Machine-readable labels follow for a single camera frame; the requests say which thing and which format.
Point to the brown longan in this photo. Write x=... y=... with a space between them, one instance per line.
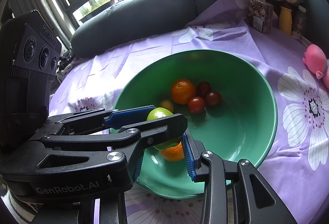
x=167 y=104

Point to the green fruit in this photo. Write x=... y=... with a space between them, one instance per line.
x=157 y=113

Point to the dark sofa back cushion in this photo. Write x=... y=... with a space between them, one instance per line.
x=130 y=20

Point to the cherry tomato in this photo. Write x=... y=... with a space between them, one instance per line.
x=212 y=98
x=203 y=88
x=196 y=105

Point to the purple floral tablecloth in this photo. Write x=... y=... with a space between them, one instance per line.
x=297 y=164

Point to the snack bag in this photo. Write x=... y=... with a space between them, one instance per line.
x=259 y=15

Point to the green bowl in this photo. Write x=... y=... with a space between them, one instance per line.
x=243 y=126

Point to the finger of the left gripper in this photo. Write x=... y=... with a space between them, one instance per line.
x=120 y=115
x=128 y=142

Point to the orange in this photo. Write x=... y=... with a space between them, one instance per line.
x=173 y=154
x=182 y=91

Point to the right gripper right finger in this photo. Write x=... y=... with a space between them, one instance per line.
x=254 y=200

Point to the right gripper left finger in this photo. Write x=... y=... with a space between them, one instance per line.
x=137 y=169

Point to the pink pig toy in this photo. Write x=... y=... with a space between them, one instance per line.
x=317 y=63

